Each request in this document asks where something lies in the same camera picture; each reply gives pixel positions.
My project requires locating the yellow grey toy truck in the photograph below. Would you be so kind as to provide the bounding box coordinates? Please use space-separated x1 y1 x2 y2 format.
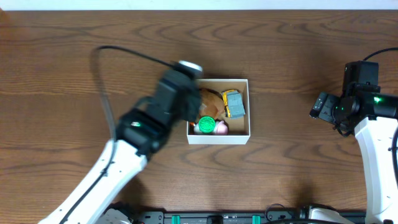
221 90 246 119

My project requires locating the pink toy cup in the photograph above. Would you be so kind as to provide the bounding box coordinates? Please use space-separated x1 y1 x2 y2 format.
193 121 228 136

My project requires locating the brown plush toy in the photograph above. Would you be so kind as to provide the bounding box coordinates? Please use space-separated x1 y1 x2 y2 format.
199 88 224 119

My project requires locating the green round lid toy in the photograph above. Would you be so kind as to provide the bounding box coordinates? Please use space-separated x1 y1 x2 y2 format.
198 116 216 133

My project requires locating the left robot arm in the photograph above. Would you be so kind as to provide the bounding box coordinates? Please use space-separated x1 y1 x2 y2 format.
41 67 202 223

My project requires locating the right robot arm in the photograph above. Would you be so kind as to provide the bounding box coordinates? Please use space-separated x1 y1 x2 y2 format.
309 60 397 223

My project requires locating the white cardboard box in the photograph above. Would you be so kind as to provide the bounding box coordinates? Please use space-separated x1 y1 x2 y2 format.
186 79 251 145

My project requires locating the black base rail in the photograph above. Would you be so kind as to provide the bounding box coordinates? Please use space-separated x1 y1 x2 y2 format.
102 202 368 224

